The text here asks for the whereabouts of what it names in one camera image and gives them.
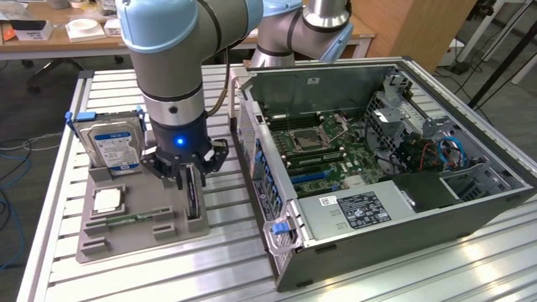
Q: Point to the black floor box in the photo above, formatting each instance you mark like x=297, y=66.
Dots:
x=459, y=68

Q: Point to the white table frame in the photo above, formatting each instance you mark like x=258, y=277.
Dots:
x=475, y=37

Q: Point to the green RAM stick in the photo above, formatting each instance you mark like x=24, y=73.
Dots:
x=315, y=158
x=125, y=217

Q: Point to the grey power supply unit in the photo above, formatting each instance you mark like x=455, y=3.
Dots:
x=359, y=207

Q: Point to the metal disk bay cage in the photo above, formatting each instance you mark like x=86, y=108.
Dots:
x=385, y=126

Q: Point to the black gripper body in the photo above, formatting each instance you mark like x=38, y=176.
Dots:
x=182, y=141

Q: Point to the wooden desk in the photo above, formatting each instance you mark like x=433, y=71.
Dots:
x=62, y=47

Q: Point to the silver CPU chip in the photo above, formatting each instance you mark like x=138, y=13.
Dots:
x=106, y=199

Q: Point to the grey cup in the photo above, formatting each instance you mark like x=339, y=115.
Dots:
x=57, y=3

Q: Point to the blue case latch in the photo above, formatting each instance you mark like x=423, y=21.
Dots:
x=279, y=228

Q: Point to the small white labelled box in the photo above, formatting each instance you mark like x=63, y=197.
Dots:
x=111, y=28

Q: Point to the metal socket cover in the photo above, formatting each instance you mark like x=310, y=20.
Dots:
x=335, y=126

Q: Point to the black office chair base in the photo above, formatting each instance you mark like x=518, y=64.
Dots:
x=54, y=64

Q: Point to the hard disk in blue caddy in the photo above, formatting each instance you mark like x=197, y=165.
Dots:
x=113, y=148

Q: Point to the silver chipset heatsink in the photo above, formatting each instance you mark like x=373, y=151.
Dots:
x=357, y=181

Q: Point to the grey parts rack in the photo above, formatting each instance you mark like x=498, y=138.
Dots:
x=142, y=220

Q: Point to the blue expansion slot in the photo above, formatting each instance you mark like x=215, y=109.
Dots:
x=311, y=176

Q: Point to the CPU socket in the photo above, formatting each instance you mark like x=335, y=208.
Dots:
x=306, y=140

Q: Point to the graphics card with metal bracket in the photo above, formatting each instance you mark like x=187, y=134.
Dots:
x=193, y=198

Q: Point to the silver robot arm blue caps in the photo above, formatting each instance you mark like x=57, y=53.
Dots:
x=167, y=63

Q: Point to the black stand pole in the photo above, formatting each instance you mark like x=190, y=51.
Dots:
x=503, y=66

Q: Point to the white box with black lid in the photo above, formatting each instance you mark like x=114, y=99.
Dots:
x=30, y=33

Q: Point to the wooden cabinet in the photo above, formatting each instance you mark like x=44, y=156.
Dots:
x=419, y=31

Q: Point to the open black PC case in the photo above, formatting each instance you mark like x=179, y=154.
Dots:
x=377, y=245

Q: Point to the green motherboard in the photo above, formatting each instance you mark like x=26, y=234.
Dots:
x=355, y=157

